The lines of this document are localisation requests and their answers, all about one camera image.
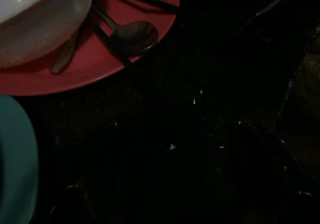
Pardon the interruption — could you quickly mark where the metal spoon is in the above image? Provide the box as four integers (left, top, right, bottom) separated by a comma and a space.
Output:
91, 5, 159, 56

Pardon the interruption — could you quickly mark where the metal fork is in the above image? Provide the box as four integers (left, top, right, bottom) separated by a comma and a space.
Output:
50, 27, 85, 75

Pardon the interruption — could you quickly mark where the white bowl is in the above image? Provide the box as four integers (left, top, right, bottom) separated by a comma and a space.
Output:
0, 0, 94, 69

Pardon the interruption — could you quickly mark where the red round plate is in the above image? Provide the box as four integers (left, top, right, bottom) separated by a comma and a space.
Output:
0, 0, 181, 97

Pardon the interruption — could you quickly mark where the teal plate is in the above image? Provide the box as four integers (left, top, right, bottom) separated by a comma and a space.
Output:
0, 95, 40, 224

